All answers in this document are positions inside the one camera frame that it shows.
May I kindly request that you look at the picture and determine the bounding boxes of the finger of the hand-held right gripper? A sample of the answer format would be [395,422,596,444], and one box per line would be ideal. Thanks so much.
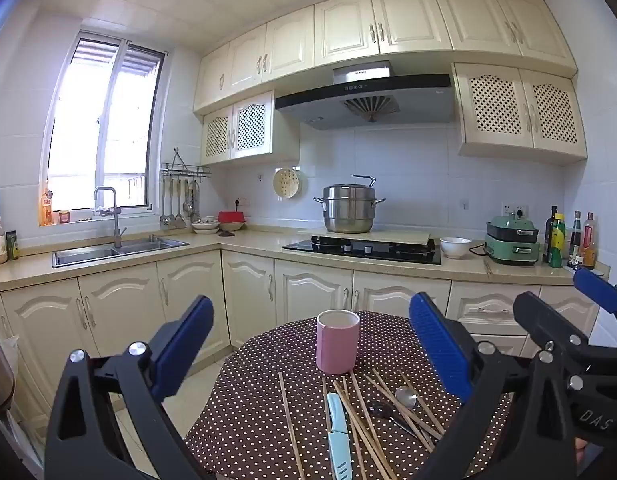
[573,266,617,347]
[513,291,609,377]

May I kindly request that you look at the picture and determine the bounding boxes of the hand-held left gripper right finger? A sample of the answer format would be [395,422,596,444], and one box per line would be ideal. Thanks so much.
[409,291,579,480]

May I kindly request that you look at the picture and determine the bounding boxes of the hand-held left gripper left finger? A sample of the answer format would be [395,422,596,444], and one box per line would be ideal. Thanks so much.
[45,294,215,480]

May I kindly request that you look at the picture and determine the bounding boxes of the dark metal spoon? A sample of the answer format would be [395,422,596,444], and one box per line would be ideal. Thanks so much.
[367,402,423,438]

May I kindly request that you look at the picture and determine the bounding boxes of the pink cup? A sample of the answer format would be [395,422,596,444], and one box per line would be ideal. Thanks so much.
[316,310,361,376]

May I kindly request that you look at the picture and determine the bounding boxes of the light blue sheathed knife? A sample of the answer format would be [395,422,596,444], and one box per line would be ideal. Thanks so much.
[325,392,350,480]

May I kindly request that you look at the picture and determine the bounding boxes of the bunch of wooden chopsticks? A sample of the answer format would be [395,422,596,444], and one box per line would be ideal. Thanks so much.
[277,371,445,480]

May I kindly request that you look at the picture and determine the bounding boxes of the red label sauce bottle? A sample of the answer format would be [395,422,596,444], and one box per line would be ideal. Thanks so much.
[582,211,598,270]

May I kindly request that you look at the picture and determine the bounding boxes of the dark sauce bottle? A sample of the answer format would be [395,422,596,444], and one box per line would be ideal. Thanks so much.
[567,210,583,267]

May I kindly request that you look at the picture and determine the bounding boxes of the green electric cooker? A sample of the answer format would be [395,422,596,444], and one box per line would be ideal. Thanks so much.
[485,211,541,266]

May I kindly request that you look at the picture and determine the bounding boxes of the brown polka dot tablecloth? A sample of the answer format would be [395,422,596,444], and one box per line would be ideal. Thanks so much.
[183,310,514,480]

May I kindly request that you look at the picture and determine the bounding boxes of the black glass gas cooktop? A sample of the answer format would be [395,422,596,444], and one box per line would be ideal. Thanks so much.
[282,235,442,266]

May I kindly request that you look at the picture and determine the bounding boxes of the steel double sink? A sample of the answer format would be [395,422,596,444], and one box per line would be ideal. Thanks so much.
[52,234,189,268]

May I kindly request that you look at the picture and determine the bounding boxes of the steel kitchen faucet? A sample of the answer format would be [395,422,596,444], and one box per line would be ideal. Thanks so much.
[92,186,126,248]

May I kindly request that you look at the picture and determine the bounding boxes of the steel steamer pot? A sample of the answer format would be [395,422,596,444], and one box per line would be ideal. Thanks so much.
[313,175,387,235]

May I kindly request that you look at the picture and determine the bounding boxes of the cream perforated round tray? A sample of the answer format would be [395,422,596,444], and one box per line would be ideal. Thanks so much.
[273,167,302,198]

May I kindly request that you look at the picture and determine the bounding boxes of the orange bottle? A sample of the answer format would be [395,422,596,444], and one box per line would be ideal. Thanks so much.
[40,181,54,226]

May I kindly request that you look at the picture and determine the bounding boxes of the large cream lattice door cabinet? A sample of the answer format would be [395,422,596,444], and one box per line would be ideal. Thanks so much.
[451,62,588,166]

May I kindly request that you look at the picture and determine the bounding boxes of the small cream lattice door cabinet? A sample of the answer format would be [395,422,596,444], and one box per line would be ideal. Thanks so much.
[200,91,300,166]

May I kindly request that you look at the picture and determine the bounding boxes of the sliding window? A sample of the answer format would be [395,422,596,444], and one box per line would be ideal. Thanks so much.
[41,30,168,226]

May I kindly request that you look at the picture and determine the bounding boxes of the black range hood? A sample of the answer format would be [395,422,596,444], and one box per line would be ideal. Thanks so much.
[275,60,457,131]

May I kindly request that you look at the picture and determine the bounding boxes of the steel wall utensil rack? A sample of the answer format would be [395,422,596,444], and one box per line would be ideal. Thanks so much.
[161,147,213,179]

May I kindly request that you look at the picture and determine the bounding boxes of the cream upper wall cabinets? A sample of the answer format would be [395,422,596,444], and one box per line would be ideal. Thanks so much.
[193,0,577,113]

